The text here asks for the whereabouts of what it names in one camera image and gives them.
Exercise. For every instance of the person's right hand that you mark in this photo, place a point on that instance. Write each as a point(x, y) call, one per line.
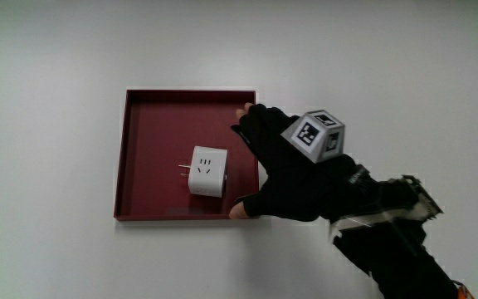
point(293, 182)

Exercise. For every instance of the white cube socket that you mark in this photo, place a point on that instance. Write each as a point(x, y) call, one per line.
point(208, 171)

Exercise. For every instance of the person's right forearm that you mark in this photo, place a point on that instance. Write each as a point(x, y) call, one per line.
point(392, 249)

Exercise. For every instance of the dark red square tray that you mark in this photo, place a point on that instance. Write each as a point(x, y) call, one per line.
point(160, 124)

